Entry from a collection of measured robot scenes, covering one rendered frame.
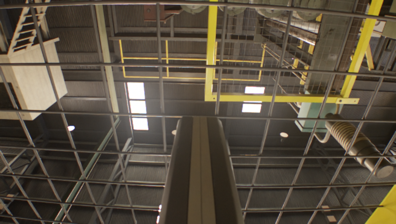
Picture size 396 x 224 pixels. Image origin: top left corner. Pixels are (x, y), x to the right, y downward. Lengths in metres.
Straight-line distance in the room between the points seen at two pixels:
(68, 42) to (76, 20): 1.32
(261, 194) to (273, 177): 1.47
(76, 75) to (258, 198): 11.76
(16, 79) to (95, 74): 4.53
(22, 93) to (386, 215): 8.73
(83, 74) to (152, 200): 7.56
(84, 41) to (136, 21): 3.12
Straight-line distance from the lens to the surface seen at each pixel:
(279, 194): 12.67
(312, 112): 2.24
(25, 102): 8.84
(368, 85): 14.50
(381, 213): 0.43
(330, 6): 2.15
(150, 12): 1.79
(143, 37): 4.79
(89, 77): 12.22
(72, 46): 13.06
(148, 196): 11.88
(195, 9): 1.92
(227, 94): 1.58
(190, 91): 11.95
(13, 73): 8.53
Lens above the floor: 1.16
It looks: 30 degrees up
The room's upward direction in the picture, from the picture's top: 178 degrees counter-clockwise
